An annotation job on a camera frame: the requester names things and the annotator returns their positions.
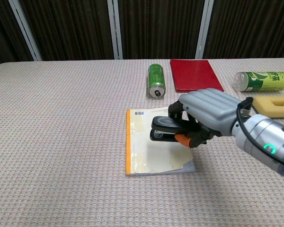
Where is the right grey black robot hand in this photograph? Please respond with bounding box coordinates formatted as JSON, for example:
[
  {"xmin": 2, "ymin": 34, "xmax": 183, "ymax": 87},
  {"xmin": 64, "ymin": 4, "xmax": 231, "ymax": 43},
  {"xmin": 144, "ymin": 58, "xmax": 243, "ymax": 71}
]
[{"xmin": 168, "ymin": 88, "xmax": 242, "ymax": 148}]

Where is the black stapler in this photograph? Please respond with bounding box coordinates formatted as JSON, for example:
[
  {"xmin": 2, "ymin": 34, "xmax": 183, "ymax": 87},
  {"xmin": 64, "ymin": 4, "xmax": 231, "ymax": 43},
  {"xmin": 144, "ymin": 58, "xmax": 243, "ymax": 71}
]
[{"xmin": 149, "ymin": 115, "xmax": 202, "ymax": 143}]

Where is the cream notebook orange spine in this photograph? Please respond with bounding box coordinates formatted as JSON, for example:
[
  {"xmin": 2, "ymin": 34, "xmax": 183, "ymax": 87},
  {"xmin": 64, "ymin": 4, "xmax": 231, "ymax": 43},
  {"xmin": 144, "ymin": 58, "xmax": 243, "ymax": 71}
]
[{"xmin": 125, "ymin": 106, "xmax": 195, "ymax": 176}]

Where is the red folder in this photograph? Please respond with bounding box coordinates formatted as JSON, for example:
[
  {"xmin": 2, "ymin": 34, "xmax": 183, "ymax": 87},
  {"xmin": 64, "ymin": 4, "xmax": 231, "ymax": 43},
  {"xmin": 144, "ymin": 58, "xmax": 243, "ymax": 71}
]
[{"xmin": 169, "ymin": 59, "xmax": 225, "ymax": 93}]

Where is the yellow sponge with square hole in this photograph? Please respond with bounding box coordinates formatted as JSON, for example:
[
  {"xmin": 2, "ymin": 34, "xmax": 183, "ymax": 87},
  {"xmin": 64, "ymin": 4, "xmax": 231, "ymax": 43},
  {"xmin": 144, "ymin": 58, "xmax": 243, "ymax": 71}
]
[{"xmin": 251, "ymin": 96, "xmax": 284, "ymax": 119}]

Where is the plastic bottle with green label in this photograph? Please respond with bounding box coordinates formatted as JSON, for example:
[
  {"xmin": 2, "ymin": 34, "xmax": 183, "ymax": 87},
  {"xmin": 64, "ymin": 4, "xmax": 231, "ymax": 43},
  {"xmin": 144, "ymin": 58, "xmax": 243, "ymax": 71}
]
[{"xmin": 232, "ymin": 71, "xmax": 284, "ymax": 93}]

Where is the green drink can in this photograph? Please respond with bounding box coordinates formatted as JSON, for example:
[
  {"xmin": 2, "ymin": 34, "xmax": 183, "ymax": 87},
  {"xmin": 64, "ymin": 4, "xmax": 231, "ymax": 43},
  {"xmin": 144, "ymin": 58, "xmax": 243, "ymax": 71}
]
[{"xmin": 147, "ymin": 63, "xmax": 166, "ymax": 99}]

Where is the dark brown pleated curtain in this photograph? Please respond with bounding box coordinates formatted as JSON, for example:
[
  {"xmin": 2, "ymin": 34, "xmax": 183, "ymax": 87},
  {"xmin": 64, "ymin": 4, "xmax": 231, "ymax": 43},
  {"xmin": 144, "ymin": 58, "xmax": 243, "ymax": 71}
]
[{"xmin": 0, "ymin": 0, "xmax": 284, "ymax": 66}]

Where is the beige woven tablecloth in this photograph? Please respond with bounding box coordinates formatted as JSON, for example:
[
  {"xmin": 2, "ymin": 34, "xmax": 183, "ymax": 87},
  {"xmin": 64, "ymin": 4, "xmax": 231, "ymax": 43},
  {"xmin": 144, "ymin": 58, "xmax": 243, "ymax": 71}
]
[{"xmin": 0, "ymin": 57, "xmax": 284, "ymax": 227}]

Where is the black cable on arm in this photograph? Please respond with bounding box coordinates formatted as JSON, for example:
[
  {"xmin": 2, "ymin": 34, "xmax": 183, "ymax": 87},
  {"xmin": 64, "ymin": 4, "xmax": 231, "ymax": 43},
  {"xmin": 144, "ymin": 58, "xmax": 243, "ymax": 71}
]
[{"xmin": 236, "ymin": 96, "xmax": 284, "ymax": 170}]

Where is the grey metal post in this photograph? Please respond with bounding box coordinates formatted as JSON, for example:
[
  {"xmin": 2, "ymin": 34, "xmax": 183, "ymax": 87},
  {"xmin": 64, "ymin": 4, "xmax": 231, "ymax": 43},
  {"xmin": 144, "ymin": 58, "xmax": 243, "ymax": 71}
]
[
  {"xmin": 107, "ymin": 0, "xmax": 124, "ymax": 60},
  {"xmin": 195, "ymin": 0, "xmax": 214, "ymax": 60},
  {"xmin": 8, "ymin": 0, "xmax": 43, "ymax": 61}
]

